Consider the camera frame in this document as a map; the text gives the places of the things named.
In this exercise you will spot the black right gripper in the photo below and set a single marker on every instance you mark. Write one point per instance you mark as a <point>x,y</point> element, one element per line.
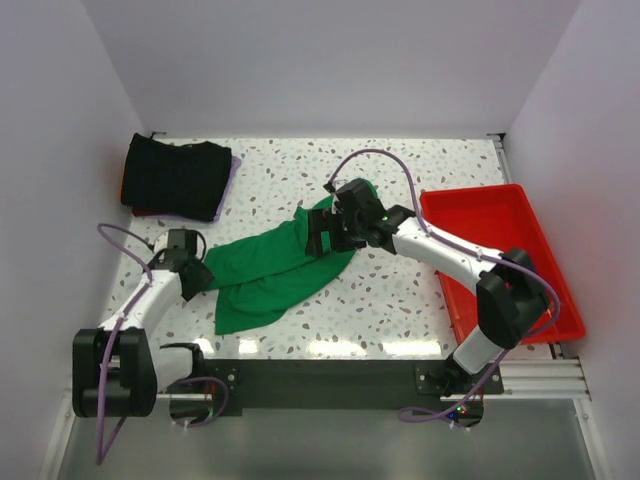
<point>325,220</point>

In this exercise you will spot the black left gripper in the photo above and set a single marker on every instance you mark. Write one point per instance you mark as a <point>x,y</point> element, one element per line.
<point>204,277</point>

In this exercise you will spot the green t shirt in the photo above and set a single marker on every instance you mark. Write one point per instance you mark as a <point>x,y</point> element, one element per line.
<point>258,278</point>

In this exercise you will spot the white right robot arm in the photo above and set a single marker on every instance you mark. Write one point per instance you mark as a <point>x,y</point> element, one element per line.
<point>510,295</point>

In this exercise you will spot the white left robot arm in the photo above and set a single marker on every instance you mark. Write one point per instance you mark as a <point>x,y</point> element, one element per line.
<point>115,370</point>

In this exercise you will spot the dark red folded t shirt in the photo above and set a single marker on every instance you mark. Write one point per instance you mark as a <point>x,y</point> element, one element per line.
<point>136,194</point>

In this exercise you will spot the black folded t shirt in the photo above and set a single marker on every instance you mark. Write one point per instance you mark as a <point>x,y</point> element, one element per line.
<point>186,180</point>

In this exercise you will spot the lilac folded t shirt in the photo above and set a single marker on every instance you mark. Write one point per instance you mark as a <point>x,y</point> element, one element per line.
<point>235,166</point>

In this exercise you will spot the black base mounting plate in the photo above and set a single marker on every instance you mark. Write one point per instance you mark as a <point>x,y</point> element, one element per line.
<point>229,387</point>

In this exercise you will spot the red plastic bin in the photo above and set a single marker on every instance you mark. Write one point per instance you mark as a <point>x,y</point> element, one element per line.
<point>502,218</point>

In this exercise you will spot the aluminium frame rail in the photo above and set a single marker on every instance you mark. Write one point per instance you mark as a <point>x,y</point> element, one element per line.
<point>557,378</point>

